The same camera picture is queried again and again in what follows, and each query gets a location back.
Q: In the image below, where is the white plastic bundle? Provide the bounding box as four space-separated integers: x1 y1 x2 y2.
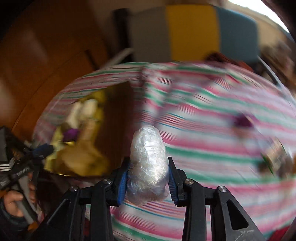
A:
126 126 169 206

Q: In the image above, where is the grey yellow blue chair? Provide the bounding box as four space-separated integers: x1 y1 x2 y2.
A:
112 4 281 85

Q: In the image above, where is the purple snack packet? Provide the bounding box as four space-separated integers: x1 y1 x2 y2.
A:
62 128 80 143
233 114 254 128

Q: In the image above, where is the dark red garment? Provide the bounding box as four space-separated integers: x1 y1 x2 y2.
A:
205 52 253 72

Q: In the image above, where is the gold open box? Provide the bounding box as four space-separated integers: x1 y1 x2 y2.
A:
44 81 133 178

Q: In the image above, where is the orange wooden wardrobe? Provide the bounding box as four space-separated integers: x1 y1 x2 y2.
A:
1 1 108 140

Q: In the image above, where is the yellow sponge cube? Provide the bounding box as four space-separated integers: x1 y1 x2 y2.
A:
57 141 110 177

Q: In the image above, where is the white towel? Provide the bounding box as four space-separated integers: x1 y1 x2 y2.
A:
81 99 99 143

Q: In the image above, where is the person left hand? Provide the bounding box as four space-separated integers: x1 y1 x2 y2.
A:
3 173 36 217

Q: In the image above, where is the red cloth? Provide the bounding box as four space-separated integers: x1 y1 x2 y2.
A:
268 226 290 241

